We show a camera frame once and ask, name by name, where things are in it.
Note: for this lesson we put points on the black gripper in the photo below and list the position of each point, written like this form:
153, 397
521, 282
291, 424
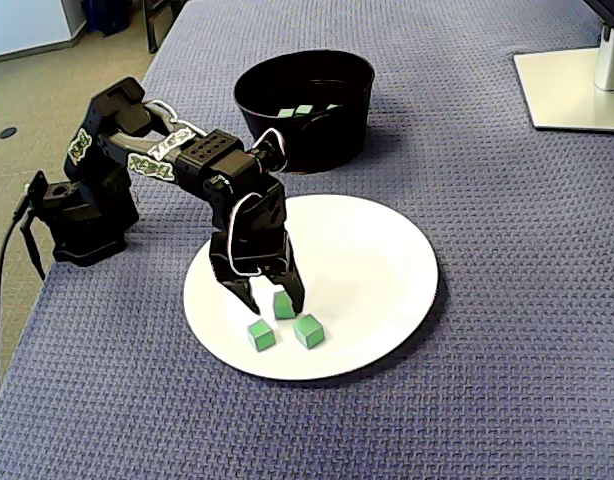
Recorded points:
263, 256

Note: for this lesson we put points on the black robot arm with stickers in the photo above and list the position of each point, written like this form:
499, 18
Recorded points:
112, 125

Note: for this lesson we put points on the white round plate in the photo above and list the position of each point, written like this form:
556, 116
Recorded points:
377, 280

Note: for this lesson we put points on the black round container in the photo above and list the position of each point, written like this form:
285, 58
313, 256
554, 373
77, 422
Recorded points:
307, 145

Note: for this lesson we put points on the blue woven table cloth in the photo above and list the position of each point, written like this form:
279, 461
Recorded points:
487, 300

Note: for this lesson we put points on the dark chair legs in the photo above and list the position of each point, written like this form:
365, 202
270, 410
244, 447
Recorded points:
154, 25

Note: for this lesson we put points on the black round floor outlet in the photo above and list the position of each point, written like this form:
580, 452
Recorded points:
8, 133

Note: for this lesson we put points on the blue bin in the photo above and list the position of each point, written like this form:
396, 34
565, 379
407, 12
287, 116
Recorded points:
107, 15

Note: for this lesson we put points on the white monitor stand base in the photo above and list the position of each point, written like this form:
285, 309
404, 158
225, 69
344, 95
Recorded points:
562, 95

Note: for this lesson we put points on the white board panel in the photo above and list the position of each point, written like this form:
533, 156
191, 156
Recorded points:
22, 25

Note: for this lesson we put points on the silver monitor stand column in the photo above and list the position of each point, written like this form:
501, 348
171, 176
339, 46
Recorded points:
611, 60

